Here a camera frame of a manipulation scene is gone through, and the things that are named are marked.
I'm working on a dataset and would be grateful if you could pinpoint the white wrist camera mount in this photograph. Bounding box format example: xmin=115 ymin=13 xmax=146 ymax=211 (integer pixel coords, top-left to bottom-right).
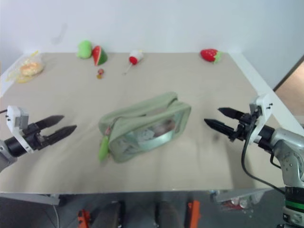
xmin=6 ymin=105 xmax=33 ymax=154
xmin=248 ymin=93 xmax=274 ymax=144

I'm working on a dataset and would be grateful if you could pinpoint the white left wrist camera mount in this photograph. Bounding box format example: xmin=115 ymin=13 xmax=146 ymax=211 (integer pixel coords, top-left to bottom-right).
xmin=6 ymin=105 xmax=33 ymax=154

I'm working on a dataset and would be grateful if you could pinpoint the crushed red silver can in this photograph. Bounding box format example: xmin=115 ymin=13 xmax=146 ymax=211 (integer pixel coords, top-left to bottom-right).
xmin=222 ymin=197 xmax=253 ymax=212

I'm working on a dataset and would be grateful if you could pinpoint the beige table cloth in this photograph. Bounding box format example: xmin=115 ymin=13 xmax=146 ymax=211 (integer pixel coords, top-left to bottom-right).
xmin=0 ymin=51 xmax=281 ymax=193

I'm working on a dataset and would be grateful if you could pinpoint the bread in plastic bag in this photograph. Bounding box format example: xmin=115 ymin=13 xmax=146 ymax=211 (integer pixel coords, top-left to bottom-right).
xmin=5 ymin=50 xmax=46 ymax=84

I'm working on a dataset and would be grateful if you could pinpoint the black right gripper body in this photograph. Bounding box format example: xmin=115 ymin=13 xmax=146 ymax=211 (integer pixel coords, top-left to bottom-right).
xmin=228 ymin=113 xmax=258 ymax=143

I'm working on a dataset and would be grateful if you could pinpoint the plush strawberry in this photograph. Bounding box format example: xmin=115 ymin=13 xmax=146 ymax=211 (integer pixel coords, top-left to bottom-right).
xmin=199 ymin=48 xmax=224 ymax=65

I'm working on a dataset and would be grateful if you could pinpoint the green plush toy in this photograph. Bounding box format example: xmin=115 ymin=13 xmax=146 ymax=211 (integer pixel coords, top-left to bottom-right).
xmin=76 ymin=40 xmax=93 ymax=59

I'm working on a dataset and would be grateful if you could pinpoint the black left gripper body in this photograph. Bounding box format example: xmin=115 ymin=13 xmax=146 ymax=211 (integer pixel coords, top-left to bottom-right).
xmin=22 ymin=122 xmax=52 ymax=151

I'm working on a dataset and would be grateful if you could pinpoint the brown wooden door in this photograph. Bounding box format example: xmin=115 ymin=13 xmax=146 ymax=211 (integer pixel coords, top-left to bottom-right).
xmin=273 ymin=55 xmax=304 ymax=126

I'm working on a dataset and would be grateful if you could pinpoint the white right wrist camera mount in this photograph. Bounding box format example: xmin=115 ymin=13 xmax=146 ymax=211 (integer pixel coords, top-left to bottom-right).
xmin=248 ymin=93 xmax=274 ymax=144

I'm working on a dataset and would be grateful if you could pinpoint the grey metal table bracket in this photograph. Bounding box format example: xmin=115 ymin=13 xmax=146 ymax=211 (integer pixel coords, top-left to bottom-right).
xmin=209 ymin=188 xmax=270 ymax=203
xmin=0 ymin=192 xmax=60 ymax=206

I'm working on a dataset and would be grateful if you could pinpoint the green plush zipper charm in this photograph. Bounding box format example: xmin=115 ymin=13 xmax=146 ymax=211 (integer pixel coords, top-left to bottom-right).
xmin=98 ymin=135 xmax=110 ymax=163

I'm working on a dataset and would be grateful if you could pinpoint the orange clamp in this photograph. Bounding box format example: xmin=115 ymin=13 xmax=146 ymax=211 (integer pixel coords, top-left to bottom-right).
xmin=76 ymin=208 xmax=91 ymax=228
xmin=187 ymin=200 xmax=201 ymax=228

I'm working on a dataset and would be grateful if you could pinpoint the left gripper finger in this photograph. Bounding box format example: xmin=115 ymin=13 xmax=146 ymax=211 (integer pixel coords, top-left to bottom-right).
xmin=48 ymin=125 xmax=77 ymax=146
xmin=35 ymin=115 xmax=65 ymax=130

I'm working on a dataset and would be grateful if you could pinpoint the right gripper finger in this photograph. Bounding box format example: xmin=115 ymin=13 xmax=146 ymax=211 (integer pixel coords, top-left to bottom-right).
xmin=218 ymin=107 xmax=245 ymax=121
xmin=204 ymin=118 xmax=236 ymax=139

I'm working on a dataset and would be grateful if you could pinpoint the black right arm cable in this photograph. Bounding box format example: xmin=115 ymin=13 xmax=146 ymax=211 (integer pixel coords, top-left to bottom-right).
xmin=241 ymin=123 xmax=287 ymax=193

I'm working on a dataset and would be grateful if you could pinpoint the thin white cable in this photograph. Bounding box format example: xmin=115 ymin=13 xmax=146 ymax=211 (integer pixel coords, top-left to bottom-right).
xmin=53 ymin=203 xmax=60 ymax=228

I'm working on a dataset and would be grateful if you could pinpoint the plush watermelon slice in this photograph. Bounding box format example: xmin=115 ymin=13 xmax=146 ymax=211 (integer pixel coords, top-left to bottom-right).
xmin=92 ymin=45 xmax=108 ymax=67

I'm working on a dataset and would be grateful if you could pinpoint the red white toy on stick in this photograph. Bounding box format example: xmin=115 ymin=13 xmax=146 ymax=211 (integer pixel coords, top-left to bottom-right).
xmin=122 ymin=49 xmax=144 ymax=76

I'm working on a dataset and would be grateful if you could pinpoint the green transparent pouch bag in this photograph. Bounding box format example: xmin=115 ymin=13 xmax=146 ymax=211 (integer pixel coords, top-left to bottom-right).
xmin=98 ymin=92 xmax=192 ymax=164

